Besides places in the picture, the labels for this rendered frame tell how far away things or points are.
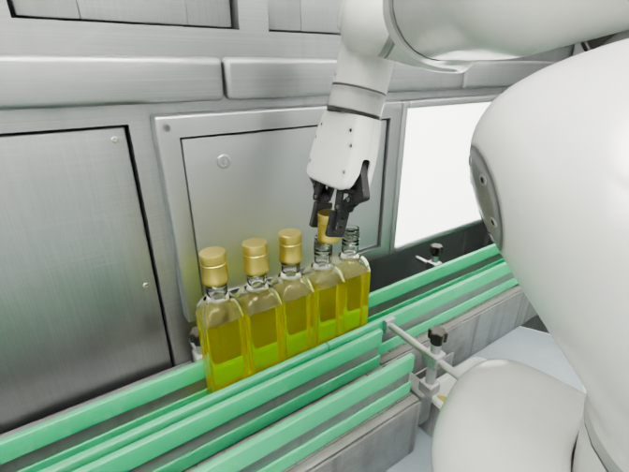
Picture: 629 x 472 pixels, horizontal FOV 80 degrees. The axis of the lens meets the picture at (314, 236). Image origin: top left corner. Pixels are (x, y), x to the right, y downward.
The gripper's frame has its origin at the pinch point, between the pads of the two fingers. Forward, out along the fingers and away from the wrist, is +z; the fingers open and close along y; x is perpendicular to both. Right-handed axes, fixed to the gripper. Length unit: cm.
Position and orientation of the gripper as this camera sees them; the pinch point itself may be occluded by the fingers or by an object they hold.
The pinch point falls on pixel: (329, 218)
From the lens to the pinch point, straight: 55.8
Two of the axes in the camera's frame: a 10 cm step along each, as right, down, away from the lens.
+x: 8.2, 0.2, 5.8
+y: 5.4, 3.5, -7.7
